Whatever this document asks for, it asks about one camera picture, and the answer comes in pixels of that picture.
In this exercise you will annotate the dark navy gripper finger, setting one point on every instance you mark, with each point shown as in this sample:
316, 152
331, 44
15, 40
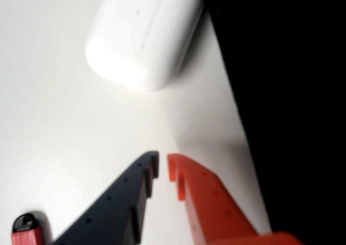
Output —
116, 201

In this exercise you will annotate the red and black usb stick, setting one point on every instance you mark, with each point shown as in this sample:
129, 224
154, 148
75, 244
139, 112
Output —
25, 232

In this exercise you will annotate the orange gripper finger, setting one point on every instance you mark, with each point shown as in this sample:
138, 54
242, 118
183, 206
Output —
213, 210

